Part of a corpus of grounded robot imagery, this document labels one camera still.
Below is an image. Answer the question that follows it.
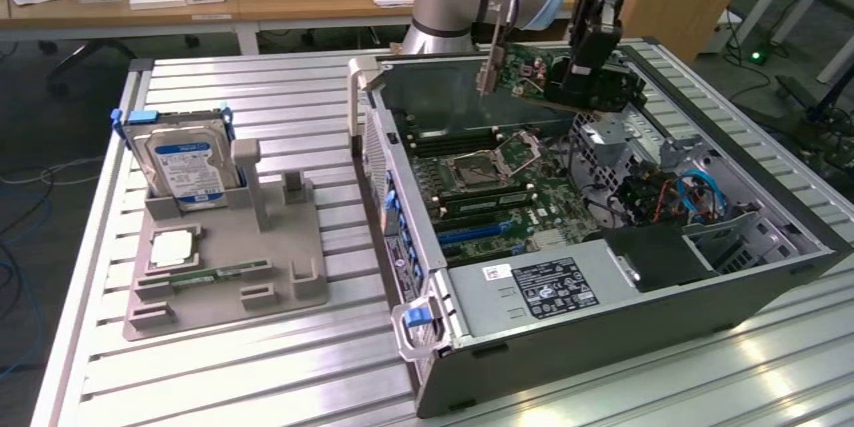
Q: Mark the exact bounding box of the green graphics card black fan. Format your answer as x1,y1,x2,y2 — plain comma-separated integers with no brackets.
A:
475,21,634,114

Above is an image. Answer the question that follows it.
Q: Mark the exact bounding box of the metal socket cover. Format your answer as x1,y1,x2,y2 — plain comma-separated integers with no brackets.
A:
497,129,547,173

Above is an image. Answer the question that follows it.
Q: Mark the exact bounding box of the CPU socket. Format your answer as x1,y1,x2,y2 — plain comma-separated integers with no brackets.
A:
444,149,517,194

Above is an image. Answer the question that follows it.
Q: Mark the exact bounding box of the grey slanted disk bay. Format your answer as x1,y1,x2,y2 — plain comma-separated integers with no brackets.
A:
679,210,803,274

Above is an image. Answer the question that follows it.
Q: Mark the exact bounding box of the grey power supply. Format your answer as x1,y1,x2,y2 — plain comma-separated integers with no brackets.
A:
446,239,643,339

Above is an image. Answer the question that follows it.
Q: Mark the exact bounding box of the open black PC case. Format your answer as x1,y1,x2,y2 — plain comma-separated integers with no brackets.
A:
346,39,854,421

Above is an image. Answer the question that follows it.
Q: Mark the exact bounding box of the hard disk in blue caddy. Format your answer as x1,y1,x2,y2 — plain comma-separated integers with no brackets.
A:
110,106,246,211

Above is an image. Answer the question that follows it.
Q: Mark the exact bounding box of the grey parts rack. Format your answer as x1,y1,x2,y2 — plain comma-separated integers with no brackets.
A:
122,136,332,343

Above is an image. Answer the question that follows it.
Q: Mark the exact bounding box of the green RAM stick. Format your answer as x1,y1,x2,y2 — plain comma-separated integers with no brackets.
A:
143,261,272,289

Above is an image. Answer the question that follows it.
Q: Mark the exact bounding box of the black office chair base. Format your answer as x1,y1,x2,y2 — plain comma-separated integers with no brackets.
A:
39,39,140,96

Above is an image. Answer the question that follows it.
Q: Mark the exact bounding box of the silver CPU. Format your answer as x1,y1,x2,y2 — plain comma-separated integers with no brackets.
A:
147,234,202,271

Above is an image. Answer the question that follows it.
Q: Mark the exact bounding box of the blue wire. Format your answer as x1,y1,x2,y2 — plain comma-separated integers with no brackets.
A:
671,172,730,224

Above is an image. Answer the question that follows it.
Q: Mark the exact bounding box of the red wire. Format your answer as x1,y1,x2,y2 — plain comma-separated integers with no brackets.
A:
650,179,677,222

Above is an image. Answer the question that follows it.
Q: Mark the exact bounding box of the grey case handle blue latch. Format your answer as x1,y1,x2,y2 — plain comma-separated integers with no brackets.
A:
390,295,447,364

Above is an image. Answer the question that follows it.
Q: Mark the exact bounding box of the blue floor cable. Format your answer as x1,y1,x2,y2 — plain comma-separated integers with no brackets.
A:
0,156,56,379

